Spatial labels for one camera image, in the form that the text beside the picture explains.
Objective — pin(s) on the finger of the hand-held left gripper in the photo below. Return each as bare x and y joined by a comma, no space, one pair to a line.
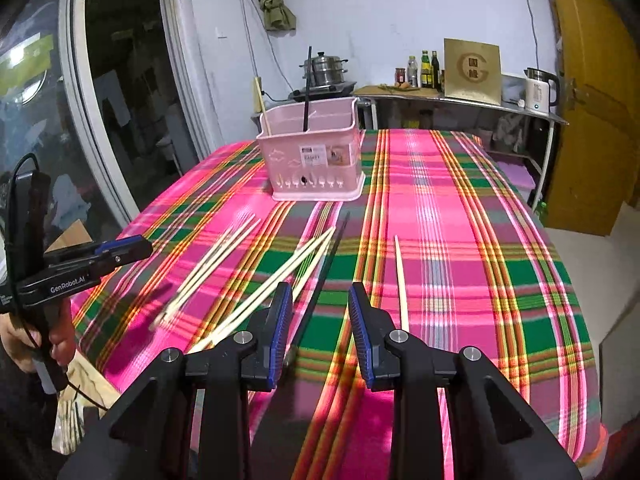
75,262
135,249

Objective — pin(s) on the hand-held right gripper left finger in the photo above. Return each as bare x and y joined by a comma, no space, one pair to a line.
282,330

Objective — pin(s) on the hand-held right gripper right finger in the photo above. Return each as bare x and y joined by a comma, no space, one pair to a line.
361,340

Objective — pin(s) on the black chopstick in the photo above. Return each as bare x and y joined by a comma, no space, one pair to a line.
306,90
325,270

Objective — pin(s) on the pink plastic basket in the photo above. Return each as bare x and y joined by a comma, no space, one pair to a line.
310,160

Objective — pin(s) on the person's left forearm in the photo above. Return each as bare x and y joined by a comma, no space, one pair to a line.
25,425

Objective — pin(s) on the person's left hand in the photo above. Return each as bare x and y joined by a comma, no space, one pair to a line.
62,332

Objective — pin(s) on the cardboard box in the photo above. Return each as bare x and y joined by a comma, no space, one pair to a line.
67,237

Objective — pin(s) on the pink plaid blanket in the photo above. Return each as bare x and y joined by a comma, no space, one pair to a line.
450,260

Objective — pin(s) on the tan woven sack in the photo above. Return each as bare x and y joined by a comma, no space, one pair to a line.
82,405

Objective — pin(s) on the white hanging garment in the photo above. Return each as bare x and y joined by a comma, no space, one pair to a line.
115,100

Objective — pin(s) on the green-capped bottle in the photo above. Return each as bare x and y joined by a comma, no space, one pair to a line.
542,210

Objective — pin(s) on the purple storage box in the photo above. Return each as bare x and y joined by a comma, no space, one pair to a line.
515,172

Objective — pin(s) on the black induction cooker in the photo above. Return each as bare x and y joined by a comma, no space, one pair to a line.
327,91

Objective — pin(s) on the wooden cutting board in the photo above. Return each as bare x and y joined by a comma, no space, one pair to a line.
390,89

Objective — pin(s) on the steel kitchen table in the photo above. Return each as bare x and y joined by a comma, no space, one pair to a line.
480,106

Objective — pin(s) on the steel steamer pot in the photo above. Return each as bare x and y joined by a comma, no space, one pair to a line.
325,67

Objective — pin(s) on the red sauce jar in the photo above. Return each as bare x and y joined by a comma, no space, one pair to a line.
400,76

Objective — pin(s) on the clear plastic bottle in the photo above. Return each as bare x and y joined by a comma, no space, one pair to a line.
412,72

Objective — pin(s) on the yellow-green oil bottle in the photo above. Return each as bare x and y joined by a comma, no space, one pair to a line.
425,72

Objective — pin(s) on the dark sauce bottle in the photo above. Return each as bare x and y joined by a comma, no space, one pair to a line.
435,72

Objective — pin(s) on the gold paper gift bag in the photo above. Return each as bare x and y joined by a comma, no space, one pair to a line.
472,72

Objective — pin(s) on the white box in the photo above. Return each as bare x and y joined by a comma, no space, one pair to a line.
512,90

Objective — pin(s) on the white electric kettle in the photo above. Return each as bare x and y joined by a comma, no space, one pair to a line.
537,90

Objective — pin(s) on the yellow wooden door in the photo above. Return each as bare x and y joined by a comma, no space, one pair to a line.
590,110

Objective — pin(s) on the white sliding door frame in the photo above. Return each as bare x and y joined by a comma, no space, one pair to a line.
90,110

